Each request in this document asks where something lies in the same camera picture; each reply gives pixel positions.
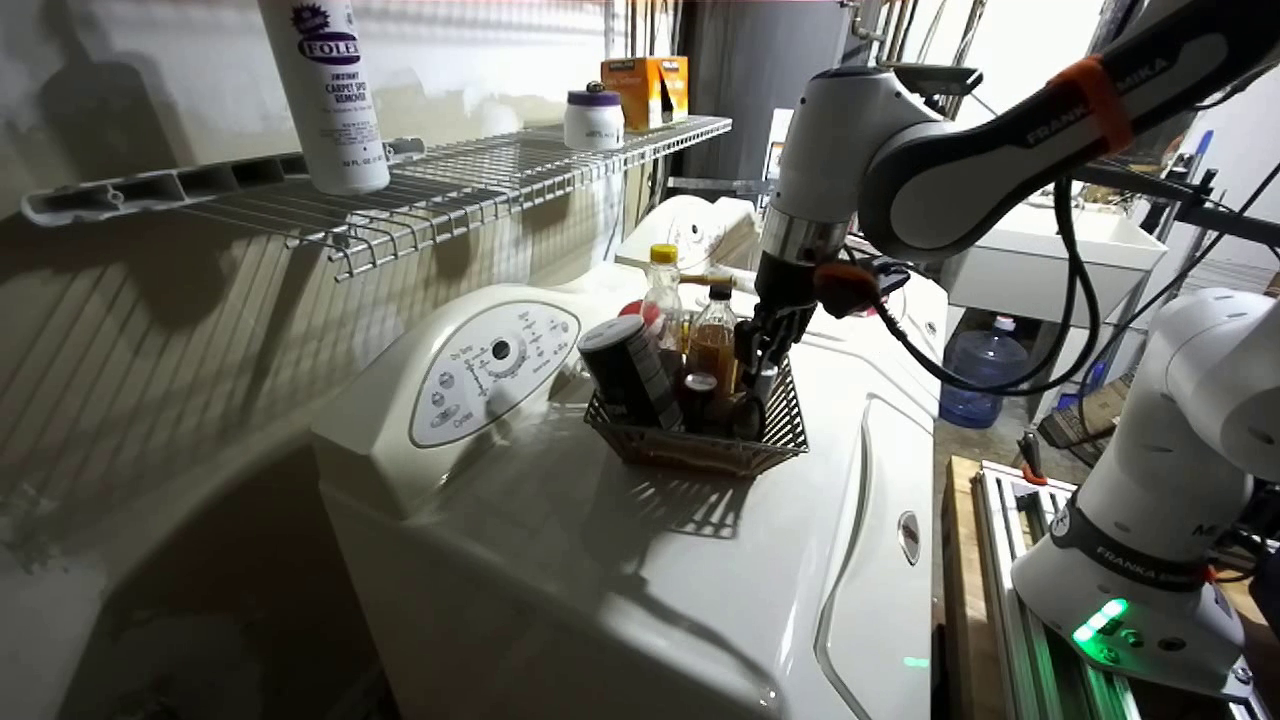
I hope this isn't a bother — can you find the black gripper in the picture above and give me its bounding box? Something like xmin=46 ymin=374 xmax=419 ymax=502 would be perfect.
xmin=735 ymin=252 xmax=819 ymax=410

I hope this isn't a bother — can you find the amber bottle black cap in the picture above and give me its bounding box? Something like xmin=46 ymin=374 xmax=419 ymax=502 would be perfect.
xmin=688 ymin=272 xmax=743 ymax=394

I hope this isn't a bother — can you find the clear bottle yellow cap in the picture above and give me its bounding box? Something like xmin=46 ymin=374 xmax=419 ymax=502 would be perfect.
xmin=640 ymin=242 xmax=692 ymax=358

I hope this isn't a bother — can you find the tall white purple-label bottle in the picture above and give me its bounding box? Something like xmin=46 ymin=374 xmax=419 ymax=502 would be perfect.
xmin=258 ymin=0 xmax=395 ymax=199

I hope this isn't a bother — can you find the small dark jar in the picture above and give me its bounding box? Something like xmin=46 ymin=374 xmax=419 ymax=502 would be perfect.
xmin=681 ymin=374 xmax=724 ymax=438

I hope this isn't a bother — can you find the brown wicker basket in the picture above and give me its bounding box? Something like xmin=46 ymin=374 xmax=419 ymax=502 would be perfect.
xmin=580 ymin=312 xmax=813 ymax=486

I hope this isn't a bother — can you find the dark blue cylindrical can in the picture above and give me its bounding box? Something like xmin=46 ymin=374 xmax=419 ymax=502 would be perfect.
xmin=578 ymin=312 xmax=688 ymax=438

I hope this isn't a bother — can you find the white dryer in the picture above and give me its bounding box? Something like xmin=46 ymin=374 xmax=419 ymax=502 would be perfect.
xmin=611 ymin=192 xmax=951 ymax=352

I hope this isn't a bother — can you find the blue water jug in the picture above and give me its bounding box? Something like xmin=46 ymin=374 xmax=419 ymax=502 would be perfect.
xmin=937 ymin=312 xmax=1033 ymax=432

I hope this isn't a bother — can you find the white washing machine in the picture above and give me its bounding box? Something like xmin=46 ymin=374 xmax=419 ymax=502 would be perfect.
xmin=314 ymin=258 xmax=951 ymax=720

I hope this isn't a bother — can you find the grey water heater tank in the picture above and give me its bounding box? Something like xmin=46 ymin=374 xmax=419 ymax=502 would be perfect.
xmin=681 ymin=0 xmax=857 ymax=186

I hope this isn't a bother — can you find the wooden board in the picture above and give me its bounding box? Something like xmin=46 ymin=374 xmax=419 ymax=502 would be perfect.
xmin=941 ymin=454 xmax=1022 ymax=720

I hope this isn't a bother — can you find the white jar purple lid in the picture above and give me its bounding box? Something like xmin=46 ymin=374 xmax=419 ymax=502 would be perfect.
xmin=560 ymin=80 xmax=630 ymax=154

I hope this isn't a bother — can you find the white utility sink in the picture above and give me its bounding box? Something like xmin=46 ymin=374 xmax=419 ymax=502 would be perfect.
xmin=941 ymin=197 xmax=1168 ymax=334

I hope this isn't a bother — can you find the orange cardboard box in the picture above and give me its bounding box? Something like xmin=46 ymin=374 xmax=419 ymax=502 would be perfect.
xmin=596 ymin=51 xmax=695 ymax=135

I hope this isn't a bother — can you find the black metal bar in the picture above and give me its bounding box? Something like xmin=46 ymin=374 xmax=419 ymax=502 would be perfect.
xmin=1077 ymin=158 xmax=1280 ymax=252

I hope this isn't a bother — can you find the orange cable strap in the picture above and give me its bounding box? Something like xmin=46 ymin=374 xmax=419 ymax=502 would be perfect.
xmin=813 ymin=259 xmax=888 ymax=321

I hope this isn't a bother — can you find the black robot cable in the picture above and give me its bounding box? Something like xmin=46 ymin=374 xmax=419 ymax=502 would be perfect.
xmin=865 ymin=171 xmax=1112 ymax=404

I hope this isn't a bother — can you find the white wire shelf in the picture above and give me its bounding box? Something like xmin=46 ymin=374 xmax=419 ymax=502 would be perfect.
xmin=15 ymin=111 xmax=735 ymax=284

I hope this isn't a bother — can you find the aluminium rail base frame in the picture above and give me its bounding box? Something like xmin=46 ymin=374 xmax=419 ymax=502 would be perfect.
xmin=972 ymin=455 xmax=1153 ymax=720

